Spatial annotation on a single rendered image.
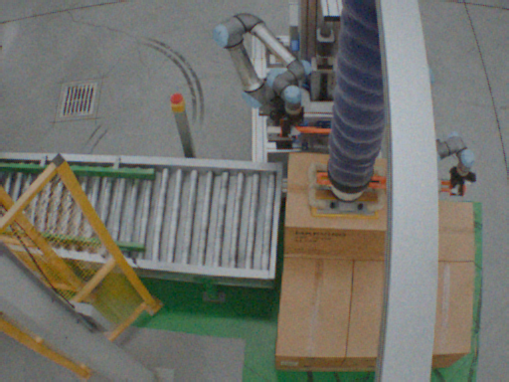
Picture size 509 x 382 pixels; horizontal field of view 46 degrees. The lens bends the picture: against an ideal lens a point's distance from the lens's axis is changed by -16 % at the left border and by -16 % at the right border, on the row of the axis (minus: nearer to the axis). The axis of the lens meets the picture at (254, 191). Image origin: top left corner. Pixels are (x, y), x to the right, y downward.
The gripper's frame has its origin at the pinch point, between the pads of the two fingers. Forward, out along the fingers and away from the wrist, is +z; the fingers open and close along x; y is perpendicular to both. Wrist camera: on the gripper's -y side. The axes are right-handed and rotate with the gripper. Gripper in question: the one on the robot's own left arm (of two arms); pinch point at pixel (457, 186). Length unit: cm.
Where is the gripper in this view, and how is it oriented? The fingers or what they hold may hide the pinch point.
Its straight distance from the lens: 343.9
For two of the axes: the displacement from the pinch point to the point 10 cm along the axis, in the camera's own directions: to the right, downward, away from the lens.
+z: 0.3, 4.0, 9.2
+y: -10.0, -0.6, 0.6
